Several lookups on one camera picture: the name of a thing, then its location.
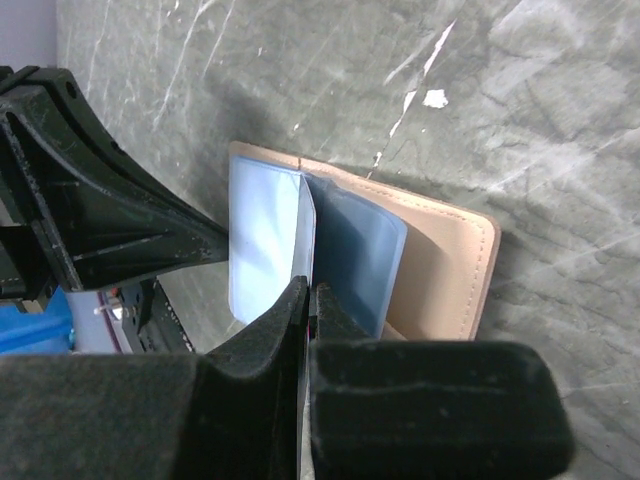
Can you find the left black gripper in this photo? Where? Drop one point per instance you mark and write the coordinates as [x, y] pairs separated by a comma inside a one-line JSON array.
[[76, 210]]

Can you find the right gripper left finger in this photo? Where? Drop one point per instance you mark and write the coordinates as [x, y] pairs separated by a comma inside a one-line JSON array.
[[234, 413]]

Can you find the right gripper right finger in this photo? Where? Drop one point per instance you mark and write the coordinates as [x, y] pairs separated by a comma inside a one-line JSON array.
[[391, 409]]

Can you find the beige leather card holder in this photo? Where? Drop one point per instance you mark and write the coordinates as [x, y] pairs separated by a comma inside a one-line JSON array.
[[402, 265]]

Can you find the blue bin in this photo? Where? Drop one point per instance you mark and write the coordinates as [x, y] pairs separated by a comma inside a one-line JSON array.
[[50, 332]]

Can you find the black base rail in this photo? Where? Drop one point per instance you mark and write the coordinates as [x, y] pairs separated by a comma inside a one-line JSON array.
[[150, 323]]

